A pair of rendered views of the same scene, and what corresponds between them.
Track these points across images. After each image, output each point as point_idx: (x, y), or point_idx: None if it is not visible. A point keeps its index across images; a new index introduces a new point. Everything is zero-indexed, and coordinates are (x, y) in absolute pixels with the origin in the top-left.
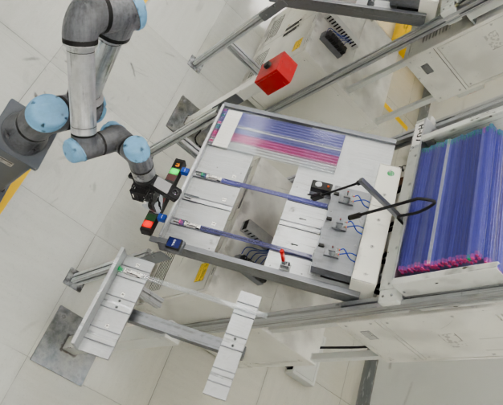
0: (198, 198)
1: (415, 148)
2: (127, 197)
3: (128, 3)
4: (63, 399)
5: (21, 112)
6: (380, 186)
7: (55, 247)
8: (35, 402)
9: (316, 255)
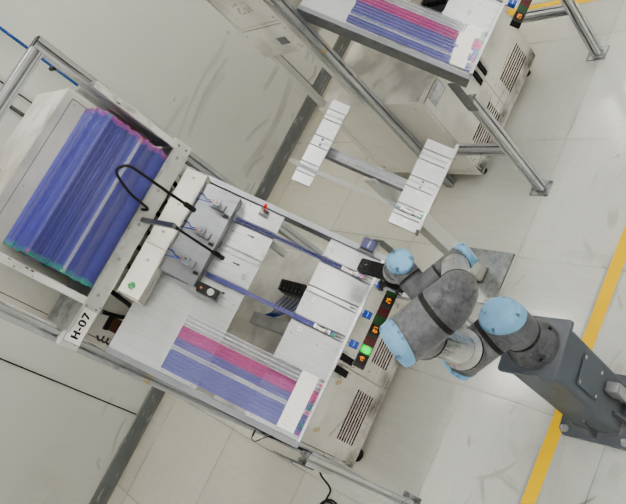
0: (341, 305)
1: (94, 306)
2: (430, 441)
3: (399, 317)
4: (481, 234)
5: (534, 329)
6: (147, 271)
7: None
8: (504, 225)
9: (233, 207)
